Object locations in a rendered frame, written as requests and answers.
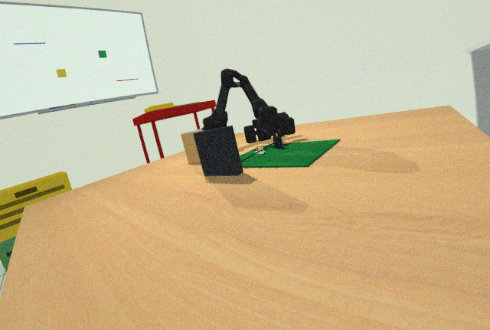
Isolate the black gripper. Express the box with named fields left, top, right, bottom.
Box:
left=243, top=117, right=296, bottom=144

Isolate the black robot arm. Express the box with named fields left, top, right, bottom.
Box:
left=202, top=68, right=289, bottom=131

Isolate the green circuit board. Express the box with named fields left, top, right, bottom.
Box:
left=240, top=139, right=340, bottom=168

